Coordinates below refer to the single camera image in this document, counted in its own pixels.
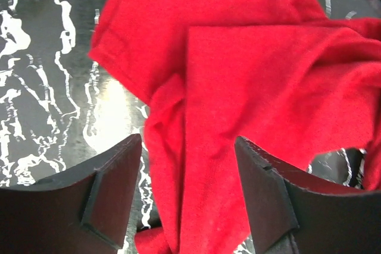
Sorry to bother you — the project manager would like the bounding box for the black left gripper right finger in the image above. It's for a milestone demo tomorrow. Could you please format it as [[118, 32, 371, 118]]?
[[235, 137, 380, 253]]

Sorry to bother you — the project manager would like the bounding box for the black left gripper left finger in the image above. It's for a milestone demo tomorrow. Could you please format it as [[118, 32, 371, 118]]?
[[1, 134, 142, 253]]

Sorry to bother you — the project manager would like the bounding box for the red t-shirt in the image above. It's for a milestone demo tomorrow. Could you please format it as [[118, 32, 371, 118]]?
[[89, 0, 380, 253]]

